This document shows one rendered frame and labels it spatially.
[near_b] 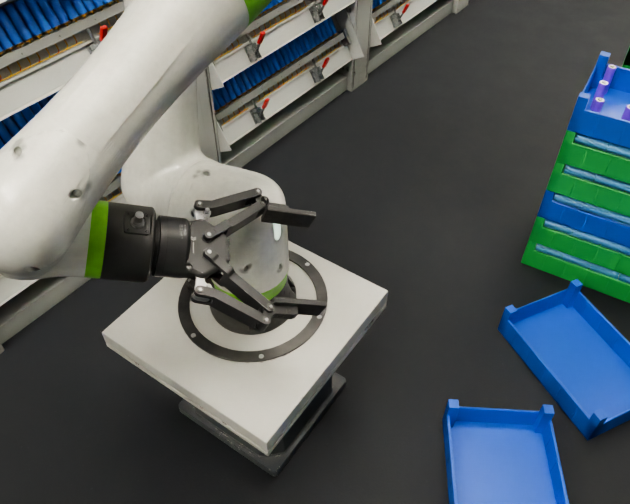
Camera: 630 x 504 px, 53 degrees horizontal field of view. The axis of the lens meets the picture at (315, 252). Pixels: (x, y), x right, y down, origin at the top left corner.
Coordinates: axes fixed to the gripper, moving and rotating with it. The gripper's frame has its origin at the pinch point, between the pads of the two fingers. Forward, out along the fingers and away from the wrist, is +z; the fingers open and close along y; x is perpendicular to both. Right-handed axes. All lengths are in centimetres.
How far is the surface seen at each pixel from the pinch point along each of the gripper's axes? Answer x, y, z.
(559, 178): 14, 36, 67
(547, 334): 36, 9, 72
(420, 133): 57, 85, 66
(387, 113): 62, 96, 59
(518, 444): 35, -15, 56
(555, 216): 23, 33, 72
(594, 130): 0, 37, 65
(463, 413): 37, -9, 46
